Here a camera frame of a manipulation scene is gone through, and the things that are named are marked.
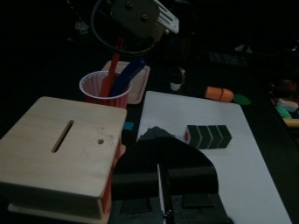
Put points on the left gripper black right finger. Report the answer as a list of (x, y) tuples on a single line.
[(191, 180)]

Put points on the red plastic cup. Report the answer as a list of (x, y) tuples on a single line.
[(91, 87)]

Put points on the dark red toy food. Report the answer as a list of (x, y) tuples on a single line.
[(286, 87)]

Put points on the white cutting board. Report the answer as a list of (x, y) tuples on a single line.
[(240, 175)]

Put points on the metal measuring cup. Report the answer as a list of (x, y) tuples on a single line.
[(176, 78)]

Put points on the blue toy knife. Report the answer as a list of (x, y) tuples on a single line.
[(126, 77)]

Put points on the yellow toy food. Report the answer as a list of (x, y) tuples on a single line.
[(291, 123)]

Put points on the pink and teal toy food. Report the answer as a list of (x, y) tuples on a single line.
[(287, 106)]

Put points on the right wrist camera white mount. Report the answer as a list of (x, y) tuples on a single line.
[(168, 17)]

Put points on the small blue square piece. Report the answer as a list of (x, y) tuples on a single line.
[(128, 125)]

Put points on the red toy utensil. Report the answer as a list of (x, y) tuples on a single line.
[(112, 70)]

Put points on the nori wrapped toy sushi piece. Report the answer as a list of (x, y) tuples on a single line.
[(194, 137), (215, 137), (204, 138)]

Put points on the orange toy carrot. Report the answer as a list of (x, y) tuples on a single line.
[(219, 94)]

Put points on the black keyboard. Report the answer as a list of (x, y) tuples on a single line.
[(230, 58)]

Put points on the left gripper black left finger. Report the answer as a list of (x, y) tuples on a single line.
[(136, 180)]

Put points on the wooden box with red drawer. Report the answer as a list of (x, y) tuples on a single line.
[(58, 163)]

